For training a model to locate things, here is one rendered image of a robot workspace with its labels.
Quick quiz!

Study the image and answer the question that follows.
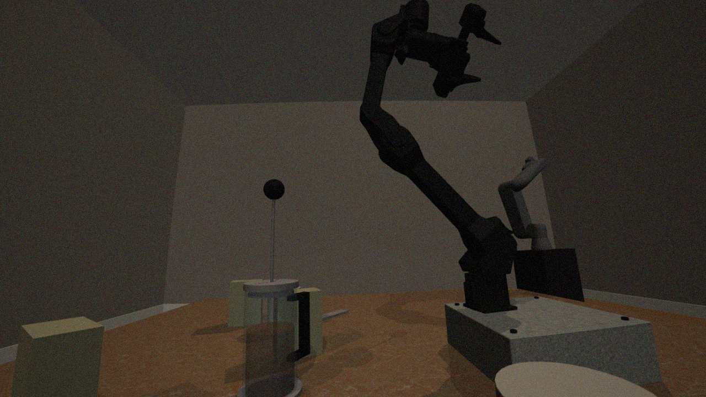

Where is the glass coffee press with black knob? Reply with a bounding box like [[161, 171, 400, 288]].
[[237, 179, 311, 397]]

